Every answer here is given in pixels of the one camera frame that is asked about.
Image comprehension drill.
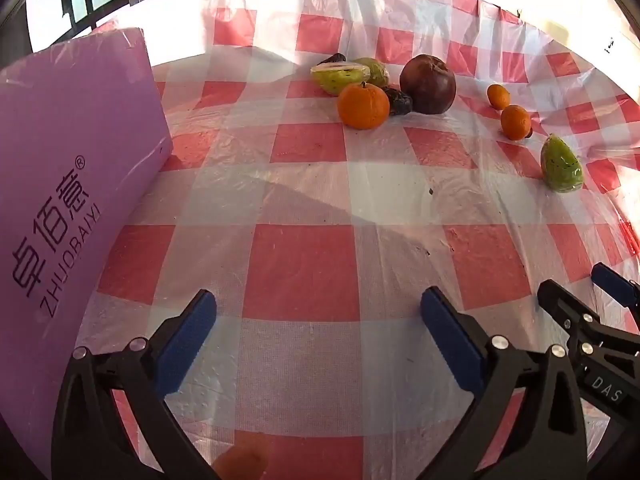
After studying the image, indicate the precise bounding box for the orange mandarin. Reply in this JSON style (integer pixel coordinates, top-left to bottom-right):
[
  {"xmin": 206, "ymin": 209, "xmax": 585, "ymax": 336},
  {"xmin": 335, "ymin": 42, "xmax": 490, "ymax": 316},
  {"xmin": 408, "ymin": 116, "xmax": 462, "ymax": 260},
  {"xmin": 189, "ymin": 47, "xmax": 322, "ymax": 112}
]
[{"xmin": 337, "ymin": 82, "xmax": 391, "ymax": 130}]

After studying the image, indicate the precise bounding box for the purple cardboard box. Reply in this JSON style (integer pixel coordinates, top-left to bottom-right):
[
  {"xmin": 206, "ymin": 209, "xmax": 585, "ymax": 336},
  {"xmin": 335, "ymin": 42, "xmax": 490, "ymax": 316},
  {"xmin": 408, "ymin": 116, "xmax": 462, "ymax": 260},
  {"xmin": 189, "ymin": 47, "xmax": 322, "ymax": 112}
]
[{"xmin": 0, "ymin": 27, "xmax": 173, "ymax": 478}]

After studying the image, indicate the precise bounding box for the red white checked plastic tablecloth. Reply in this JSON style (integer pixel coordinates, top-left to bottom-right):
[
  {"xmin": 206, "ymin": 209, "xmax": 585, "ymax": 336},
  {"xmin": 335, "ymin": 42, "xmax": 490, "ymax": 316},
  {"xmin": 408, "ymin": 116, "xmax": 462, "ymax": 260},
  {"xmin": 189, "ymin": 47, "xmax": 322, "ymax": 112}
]
[{"xmin": 75, "ymin": 0, "xmax": 640, "ymax": 480}]

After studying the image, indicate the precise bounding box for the person's left hand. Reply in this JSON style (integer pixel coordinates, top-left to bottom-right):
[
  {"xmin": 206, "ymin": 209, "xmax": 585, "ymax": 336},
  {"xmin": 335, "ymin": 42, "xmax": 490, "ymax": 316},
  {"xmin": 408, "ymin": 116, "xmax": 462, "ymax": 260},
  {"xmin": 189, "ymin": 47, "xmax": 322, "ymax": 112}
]
[{"xmin": 212, "ymin": 431, "xmax": 273, "ymax": 480}]

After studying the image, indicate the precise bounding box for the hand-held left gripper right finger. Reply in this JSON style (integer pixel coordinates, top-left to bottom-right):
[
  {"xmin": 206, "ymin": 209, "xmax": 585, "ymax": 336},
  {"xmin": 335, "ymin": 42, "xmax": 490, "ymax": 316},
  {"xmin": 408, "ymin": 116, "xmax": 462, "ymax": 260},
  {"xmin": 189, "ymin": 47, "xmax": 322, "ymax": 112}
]
[{"xmin": 420, "ymin": 286, "xmax": 588, "ymax": 480}]

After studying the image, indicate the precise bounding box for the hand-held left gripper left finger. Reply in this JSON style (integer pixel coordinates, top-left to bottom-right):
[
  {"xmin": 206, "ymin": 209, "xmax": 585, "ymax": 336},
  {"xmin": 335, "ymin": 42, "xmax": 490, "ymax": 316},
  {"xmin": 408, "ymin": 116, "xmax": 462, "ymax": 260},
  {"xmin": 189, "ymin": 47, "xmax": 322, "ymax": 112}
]
[{"xmin": 51, "ymin": 289, "xmax": 221, "ymax": 480}]

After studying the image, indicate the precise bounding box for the dark red apple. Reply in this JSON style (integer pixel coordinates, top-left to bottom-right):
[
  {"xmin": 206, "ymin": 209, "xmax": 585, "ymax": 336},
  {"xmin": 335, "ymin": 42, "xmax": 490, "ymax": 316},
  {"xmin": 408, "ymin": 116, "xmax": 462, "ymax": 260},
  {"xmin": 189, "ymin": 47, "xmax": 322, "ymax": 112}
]
[{"xmin": 399, "ymin": 54, "xmax": 457, "ymax": 115}]

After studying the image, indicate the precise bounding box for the small orange kumquat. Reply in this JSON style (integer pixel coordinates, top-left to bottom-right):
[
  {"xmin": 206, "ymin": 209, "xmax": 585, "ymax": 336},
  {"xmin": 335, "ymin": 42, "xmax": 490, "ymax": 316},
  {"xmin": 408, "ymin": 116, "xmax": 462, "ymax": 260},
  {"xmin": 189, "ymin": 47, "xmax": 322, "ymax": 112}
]
[
  {"xmin": 500, "ymin": 104, "xmax": 532, "ymax": 141},
  {"xmin": 487, "ymin": 84, "xmax": 512, "ymax": 110}
]

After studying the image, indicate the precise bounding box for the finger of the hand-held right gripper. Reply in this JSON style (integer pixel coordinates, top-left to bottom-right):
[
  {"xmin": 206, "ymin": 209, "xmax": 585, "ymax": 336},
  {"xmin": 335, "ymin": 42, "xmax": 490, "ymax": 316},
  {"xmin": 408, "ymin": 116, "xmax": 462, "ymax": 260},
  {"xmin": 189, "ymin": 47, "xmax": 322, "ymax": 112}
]
[
  {"xmin": 591, "ymin": 262, "xmax": 640, "ymax": 322},
  {"xmin": 536, "ymin": 279, "xmax": 608, "ymax": 356}
]

